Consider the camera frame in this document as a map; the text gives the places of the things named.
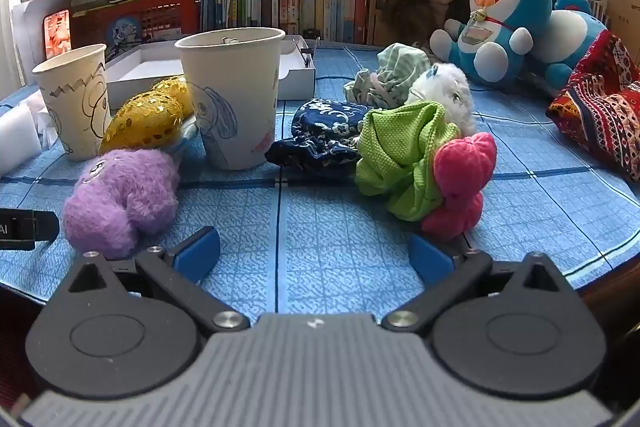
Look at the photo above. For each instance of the green striped scrunchie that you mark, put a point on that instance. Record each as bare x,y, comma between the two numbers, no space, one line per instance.
395,67

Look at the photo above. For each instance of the hot pink plush bow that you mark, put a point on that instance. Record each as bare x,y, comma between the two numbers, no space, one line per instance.
462,177

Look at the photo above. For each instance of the navy floral pouch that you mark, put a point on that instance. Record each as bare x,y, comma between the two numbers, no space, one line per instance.
320,132

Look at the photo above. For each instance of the paper cup with blue drawing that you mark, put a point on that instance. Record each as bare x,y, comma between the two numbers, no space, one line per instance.
235,82

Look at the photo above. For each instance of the yellow sequin bow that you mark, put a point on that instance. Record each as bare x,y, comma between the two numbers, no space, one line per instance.
145,117

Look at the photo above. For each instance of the white tissue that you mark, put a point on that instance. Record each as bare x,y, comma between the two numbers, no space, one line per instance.
45,122

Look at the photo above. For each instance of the white paper sheet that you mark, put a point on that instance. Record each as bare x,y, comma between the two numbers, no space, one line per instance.
25,27

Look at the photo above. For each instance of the green mesh scrunchie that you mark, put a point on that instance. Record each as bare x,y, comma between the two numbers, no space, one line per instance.
395,157

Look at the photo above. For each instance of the paper cup with black drawing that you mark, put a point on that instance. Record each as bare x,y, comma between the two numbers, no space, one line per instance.
70,107

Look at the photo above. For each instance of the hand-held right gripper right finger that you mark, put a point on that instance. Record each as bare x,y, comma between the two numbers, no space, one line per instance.
429,259

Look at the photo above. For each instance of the purple plush toy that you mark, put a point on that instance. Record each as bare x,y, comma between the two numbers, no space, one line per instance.
120,202

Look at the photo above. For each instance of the small black box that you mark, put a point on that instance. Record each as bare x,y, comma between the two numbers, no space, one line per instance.
310,35

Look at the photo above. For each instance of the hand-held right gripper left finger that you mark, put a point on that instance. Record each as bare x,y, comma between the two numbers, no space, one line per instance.
197,254

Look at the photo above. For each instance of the red patterned knit cloth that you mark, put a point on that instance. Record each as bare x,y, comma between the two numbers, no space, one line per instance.
600,107

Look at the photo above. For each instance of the blue patterned tablecloth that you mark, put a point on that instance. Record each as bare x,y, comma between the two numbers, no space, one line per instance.
325,232

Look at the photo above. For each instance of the white sponge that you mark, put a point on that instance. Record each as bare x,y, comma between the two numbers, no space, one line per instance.
17,137

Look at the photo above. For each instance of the white shallow box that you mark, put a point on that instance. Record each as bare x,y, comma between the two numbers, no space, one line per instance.
145,69

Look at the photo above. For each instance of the smartphone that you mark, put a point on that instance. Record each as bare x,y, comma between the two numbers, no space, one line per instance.
56,34

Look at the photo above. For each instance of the red plastic crate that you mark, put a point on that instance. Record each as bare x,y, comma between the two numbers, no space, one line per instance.
165,14

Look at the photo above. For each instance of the white fluffy plush cat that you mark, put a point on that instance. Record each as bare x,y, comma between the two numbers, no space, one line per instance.
445,89

